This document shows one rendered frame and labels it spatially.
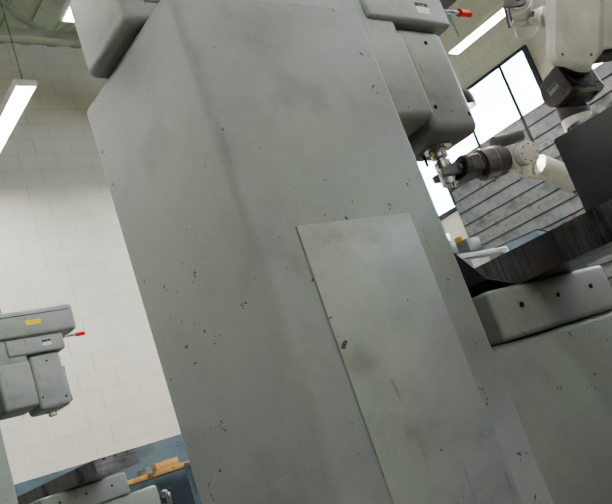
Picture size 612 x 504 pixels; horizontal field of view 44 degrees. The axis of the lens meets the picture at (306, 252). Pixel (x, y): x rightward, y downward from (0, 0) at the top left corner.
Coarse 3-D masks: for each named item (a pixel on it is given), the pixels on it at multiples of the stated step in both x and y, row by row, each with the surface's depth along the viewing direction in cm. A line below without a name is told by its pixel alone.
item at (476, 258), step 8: (456, 248) 203; (496, 248) 215; (504, 248) 217; (464, 256) 204; (472, 256) 206; (480, 256) 209; (488, 256) 211; (496, 256) 214; (472, 264) 206; (480, 264) 208
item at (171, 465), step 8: (160, 464) 771; (168, 464) 773; (176, 464) 729; (144, 472) 737; (152, 472) 713; (160, 472) 717; (168, 472) 742; (128, 480) 697; (136, 480) 701; (144, 480) 722
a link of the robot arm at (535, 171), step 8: (544, 160) 214; (552, 160) 215; (520, 168) 218; (528, 168) 218; (536, 168) 217; (544, 168) 213; (520, 176) 220; (528, 176) 218; (536, 176) 216; (544, 176) 215
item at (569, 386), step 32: (576, 320) 189; (608, 320) 194; (512, 352) 168; (544, 352) 175; (576, 352) 182; (608, 352) 189; (512, 384) 164; (544, 384) 170; (576, 384) 177; (608, 384) 184; (544, 416) 166; (576, 416) 172; (608, 416) 179; (544, 448) 162; (576, 448) 168; (608, 448) 174; (544, 480) 158; (576, 480) 164; (608, 480) 170
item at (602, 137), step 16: (608, 112) 162; (576, 128) 167; (592, 128) 164; (608, 128) 162; (560, 144) 170; (576, 144) 168; (592, 144) 165; (608, 144) 162; (576, 160) 168; (592, 160) 165; (608, 160) 162; (576, 176) 168; (592, 176) 165; (608, 176) 163; (592, 192) 166; (608, 192) 163; (592, 208) 166
